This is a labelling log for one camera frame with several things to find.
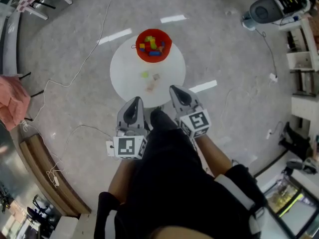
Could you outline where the person's black clothing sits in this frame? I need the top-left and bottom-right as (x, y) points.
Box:
(94, 108), (269, 239)

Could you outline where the white power strip cable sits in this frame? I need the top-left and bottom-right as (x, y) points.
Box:
(61, 124), (114, 164)

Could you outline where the grey and white machine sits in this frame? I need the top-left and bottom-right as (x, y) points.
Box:
(241, 0), (285, 31)

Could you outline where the curved wooden platform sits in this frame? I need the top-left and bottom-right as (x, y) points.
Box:
(19, 133), (92, 218)

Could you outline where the white shelf unit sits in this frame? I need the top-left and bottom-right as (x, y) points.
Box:
(286, 16), (319, 72)

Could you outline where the white box with cables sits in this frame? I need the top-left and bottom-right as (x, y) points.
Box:
(271, 0), (312, 25)

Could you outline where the person's right forearm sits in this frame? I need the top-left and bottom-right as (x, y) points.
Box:
(195, 132), (241, 178)

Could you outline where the person's left forearm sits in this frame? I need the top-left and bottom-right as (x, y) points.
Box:
(107, 157), (137, 205)

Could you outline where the pink cloth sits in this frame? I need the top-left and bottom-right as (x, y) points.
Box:
(0, 74), (32, 132)

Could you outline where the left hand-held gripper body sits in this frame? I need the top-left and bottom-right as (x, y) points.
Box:
(113, 120), (149, 160)

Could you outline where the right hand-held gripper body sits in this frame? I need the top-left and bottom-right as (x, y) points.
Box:
(174, 103), (212, 140)

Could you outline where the red fabric container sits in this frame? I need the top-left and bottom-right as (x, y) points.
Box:
(131, 28), (173, 63)

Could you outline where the glass display case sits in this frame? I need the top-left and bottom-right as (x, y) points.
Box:
(264, 175), (319, 238)

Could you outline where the white cabinet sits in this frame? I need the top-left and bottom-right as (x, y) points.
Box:
(291, 95), (319, 129)

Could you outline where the pile of colourful toy blocks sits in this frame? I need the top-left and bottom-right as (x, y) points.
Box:
(139, 35), (166, 57)

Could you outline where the grey curved sofa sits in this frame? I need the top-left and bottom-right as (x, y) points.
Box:
(1, 10), (22, 76)

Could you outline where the grey floor cable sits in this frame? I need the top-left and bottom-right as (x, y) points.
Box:
(255, 28), (279, 77)

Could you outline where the black office chair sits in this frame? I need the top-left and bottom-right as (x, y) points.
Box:
(26, 194), (57, 230)

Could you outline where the white cable with adapter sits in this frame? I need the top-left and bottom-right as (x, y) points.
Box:
(21, 123), (66, 188)

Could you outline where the long white floor cable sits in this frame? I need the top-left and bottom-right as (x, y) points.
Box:
(18, 0), (127, 132)

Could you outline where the white power strip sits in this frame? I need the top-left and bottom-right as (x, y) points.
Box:
(105, 140), (116, 157)

